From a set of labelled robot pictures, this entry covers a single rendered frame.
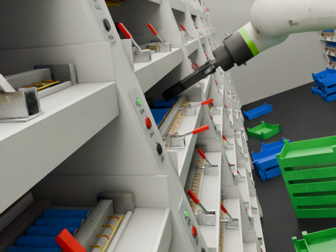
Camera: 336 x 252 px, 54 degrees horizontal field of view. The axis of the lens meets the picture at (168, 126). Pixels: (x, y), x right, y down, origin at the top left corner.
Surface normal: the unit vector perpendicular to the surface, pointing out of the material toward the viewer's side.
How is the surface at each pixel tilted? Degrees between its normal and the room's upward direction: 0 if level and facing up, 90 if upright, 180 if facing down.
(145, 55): 90
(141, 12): 90
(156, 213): 18
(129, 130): 90
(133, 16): 90
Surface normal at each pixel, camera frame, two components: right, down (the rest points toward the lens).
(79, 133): 0.98, -0.03
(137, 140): -0.16, 0.29
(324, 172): -0.50, 0.39
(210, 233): -0.07, -0.96
